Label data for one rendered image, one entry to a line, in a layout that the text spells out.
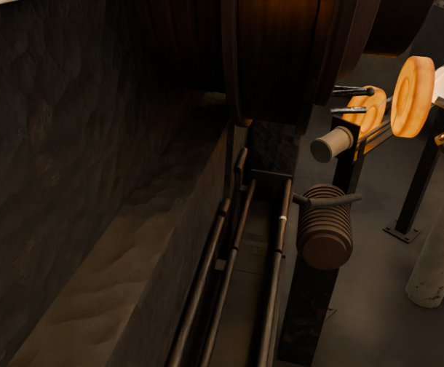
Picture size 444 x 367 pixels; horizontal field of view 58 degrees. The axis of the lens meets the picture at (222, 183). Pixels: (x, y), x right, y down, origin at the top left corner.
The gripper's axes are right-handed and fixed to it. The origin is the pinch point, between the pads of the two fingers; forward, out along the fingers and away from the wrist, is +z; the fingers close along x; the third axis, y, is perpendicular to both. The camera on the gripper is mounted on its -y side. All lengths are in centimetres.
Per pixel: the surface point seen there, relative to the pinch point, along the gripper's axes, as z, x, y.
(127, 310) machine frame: 30, 65, -7
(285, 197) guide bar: 16.6, 25.3, -18.8
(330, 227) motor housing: 0.6, 6.5, -33.0
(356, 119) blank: 3.9, -10.8, -13.5
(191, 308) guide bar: 25, 54, -18
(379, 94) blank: 0.4, -17.6, -7.9
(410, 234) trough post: -58, -69, -69
